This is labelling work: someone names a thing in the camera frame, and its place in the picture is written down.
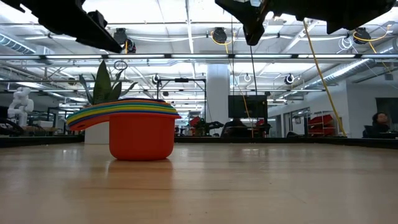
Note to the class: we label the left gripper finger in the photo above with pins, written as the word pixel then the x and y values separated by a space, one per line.
pixel 104 40

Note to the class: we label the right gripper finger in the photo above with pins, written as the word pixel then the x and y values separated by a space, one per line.
pixel 253 25

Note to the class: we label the navy measuring cup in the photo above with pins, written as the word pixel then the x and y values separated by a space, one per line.
pixel 146 99

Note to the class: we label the green measuring cup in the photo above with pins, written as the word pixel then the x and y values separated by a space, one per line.
pixel 140 106

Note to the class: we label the yellow measuring cup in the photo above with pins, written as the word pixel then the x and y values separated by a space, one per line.
pixel 140 109

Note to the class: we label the red measuring cup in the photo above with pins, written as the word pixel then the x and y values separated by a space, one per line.
pixel 140 137

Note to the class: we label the snake plant in white pot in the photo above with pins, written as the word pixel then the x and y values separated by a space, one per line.
pixel 102 84

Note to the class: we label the white round column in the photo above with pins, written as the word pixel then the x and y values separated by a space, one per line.
pixel 217 90

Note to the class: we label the black monitor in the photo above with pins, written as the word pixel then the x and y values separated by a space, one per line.
pixel 248 105

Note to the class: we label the white robot figure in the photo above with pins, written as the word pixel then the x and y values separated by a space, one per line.
pixel 20 105

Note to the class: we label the red storage bins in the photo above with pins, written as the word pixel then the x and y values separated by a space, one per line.
pixel 320 119

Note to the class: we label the person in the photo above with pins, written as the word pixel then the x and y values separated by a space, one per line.
pixel 381 124

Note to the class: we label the black workstation frame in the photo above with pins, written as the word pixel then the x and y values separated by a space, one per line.
pixel 182 80

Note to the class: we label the black metal table frame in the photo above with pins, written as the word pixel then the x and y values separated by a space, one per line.
pixel 280 141

